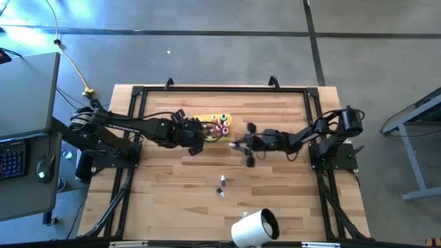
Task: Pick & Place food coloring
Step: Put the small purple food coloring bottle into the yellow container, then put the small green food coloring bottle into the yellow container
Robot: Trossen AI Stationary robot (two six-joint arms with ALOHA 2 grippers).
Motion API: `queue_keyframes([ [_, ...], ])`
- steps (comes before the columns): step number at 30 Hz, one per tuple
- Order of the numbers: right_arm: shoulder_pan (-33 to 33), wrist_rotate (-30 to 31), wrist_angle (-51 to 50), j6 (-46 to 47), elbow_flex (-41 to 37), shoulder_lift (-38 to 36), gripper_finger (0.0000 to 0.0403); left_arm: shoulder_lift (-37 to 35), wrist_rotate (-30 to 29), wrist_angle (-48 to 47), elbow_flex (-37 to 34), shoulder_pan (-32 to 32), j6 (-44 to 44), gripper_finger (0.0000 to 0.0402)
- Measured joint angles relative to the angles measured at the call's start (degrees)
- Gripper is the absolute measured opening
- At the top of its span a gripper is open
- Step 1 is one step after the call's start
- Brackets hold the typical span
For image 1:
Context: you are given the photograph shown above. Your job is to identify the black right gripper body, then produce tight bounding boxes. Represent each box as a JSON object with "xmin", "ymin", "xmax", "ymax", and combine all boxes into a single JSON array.
[{"xmin": 245, "ymin": 122, "xmax": 289, "ymax": 169}]

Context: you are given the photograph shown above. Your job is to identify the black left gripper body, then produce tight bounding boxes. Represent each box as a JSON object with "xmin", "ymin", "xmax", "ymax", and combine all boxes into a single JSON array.
[{"xmin": 172, "ymin": 109, "xmax": 207, "ymax": 157}]

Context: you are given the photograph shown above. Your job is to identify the yellow plastic bin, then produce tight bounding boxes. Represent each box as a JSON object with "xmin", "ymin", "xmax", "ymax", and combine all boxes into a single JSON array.
[{"xmin": 191, "ymin": 113, "xmax": 234, "ymax": 143}]

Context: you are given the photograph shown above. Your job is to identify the black control box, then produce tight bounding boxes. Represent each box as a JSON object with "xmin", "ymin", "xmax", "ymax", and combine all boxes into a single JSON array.
[{"xmin": 74, "ymin": 151, "xmax": 94, "ymax": 180}]

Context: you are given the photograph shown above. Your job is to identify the black computer mouse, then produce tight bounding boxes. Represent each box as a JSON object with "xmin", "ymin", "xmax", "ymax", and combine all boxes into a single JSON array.
[{"xmin": 36, "ymin": 153, "xmax": 57, "ymax": 185}]

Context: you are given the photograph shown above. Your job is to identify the grey desk top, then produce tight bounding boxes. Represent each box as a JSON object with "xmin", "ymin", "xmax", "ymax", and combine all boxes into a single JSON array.
[{"xmin": 0, "ymin": 51, "xmax": 61, "ymax": 141}]

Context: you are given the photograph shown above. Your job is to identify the grey keyboard desk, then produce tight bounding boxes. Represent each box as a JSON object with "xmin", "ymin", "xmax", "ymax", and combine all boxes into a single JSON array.
[{"xmin": 0, "ymin": 132, "xmax": 63, "ymax": 222}]

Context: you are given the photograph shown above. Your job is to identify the black keyboard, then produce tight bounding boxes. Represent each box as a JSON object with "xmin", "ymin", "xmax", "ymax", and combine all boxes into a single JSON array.
[{"xmin": 0, "ymin": 140, "xmax": 28, "ymax": 181}]

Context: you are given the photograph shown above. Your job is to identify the black metal table frame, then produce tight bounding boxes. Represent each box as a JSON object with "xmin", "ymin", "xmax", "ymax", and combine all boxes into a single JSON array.
[{"xmin": 81, "ymin": 76, "xmax": 371, "ymax": 242}]

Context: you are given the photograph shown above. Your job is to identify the yellow power cable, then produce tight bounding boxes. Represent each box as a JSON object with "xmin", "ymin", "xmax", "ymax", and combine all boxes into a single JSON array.
[{"xmin": 44, "ymin": 0, "xmax": 96, "ymax": 99}]

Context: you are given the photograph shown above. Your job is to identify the white metal bracket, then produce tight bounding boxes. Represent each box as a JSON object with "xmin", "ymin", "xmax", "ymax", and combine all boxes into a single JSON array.
[
  {"xmin": 109, "ymin": 240, "xmax": 150, "ymax": 248},
  {"xmin": 301, "ymin": 242, "xmax": 341, "ymax": 248}
]

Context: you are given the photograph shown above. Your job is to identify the grey metal table frame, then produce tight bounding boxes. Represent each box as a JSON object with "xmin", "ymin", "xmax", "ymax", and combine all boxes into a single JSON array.
[{"xmin": 380, "ymin": 85, "xmax": 441, "ymax": 201}]

